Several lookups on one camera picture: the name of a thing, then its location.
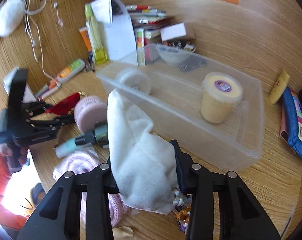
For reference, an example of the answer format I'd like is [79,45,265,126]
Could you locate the wooden gourd charm with cord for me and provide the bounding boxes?
[172,190,192,234]

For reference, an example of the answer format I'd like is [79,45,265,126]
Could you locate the yellow-green spray bottle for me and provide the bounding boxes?
[85,4,107,64]

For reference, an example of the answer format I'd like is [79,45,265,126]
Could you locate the red velvet drawstring pouch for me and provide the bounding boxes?
[45,92,80,116]

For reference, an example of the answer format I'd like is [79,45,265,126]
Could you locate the stack of books and cards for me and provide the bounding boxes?
[126,5,175,39]

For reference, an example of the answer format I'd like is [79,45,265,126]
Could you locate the blue patchwork pencil pouch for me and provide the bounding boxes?
[282,87,302,159]

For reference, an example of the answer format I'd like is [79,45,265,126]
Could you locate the metal nail clipper tools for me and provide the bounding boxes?
[83,57,95,72]

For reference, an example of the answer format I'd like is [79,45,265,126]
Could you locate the pink rope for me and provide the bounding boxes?
[52,149,132,228]

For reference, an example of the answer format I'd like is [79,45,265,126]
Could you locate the person left hand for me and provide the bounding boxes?
[0,144,29,165]

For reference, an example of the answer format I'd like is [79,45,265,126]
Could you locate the pink earphone cable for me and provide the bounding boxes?
[51,0,65,28]

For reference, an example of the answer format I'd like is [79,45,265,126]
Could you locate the bowl of beads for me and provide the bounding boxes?
[155,42,196,67]

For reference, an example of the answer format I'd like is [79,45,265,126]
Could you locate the fruit pattern box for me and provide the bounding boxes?
[134,28,145,66]

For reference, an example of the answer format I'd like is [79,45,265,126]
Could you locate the translucent white round jar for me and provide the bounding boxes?
[115,67,152,94]

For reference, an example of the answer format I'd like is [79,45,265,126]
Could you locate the orange green lotion tube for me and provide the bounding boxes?
[57,59,85,83]

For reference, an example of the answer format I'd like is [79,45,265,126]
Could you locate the pink round portable fan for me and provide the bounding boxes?
[74,95,107,133]

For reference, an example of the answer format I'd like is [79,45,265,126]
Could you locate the small yellow lotion bottle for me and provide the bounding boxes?
[268,70,290,105]

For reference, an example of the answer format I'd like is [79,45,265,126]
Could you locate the white folded paper document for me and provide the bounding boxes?
[91,0,137,64]

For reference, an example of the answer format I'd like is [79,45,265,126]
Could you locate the white cardboard box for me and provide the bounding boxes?
[160,22,195,42]

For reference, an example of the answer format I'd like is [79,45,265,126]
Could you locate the small beige seashell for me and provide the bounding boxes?
[112,226,134,239]

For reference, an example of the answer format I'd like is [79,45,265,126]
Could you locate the white printed label sheet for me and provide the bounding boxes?
[3,66,37,104]

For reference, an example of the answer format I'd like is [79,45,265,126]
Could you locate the orange small box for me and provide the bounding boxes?
[79,27,93,56]

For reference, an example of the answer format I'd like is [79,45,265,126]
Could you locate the dark green spray bottle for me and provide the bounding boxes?
[75,122,109,147]

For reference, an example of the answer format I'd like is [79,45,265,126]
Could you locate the white fleece pouch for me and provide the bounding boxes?
[107,89,179,215]

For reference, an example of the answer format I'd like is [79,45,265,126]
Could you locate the teal frosted small bottle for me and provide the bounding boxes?
[55,138,77,159]

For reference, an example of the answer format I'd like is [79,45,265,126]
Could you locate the clear plastic storage bin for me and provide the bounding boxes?
[97,44,264,171]

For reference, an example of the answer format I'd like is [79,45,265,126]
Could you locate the cream jar with purple label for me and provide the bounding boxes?
[200,72,243,124]

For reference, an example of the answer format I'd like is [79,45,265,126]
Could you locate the bundle of marker pens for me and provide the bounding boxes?
[34,79,60,100]

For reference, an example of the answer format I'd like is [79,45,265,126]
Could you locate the white charging cable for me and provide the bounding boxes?
[16,0,62,86]

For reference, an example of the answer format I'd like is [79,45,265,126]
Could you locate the white fluffy hanging item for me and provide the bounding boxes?
[0,0,25,37]

